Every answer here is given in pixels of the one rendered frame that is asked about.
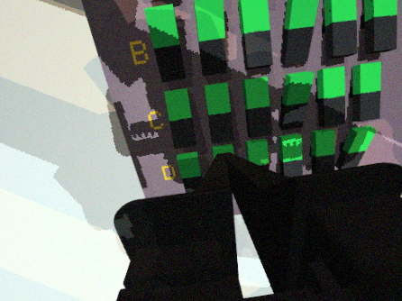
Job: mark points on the switch panel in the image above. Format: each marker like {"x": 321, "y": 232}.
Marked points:
{"x": 295, "y": 86}

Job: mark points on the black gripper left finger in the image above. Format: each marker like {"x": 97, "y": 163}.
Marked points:
{"x": 202, "y": 215}

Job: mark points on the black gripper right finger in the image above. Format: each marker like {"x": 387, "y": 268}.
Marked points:
{"x": 274, "y": 207}

